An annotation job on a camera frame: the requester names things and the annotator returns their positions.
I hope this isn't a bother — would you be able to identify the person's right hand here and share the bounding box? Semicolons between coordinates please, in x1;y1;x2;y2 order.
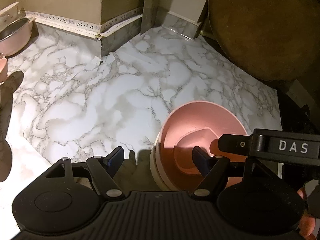
297;186;319;239

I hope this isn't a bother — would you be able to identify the person's left hand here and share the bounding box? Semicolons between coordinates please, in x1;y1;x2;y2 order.
0;53;8;83

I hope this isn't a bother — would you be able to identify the pink metal saucepan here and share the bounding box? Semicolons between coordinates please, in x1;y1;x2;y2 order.
0;17;34;56

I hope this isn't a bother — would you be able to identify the pink heart-shaped dish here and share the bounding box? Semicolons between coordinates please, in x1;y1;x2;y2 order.
173;127;246;176

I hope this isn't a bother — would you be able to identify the large pink round bowl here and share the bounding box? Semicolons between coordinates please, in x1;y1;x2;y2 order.
150;101;247;192

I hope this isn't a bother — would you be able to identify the round wooden cutting board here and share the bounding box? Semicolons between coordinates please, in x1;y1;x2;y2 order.
208;0;319;81

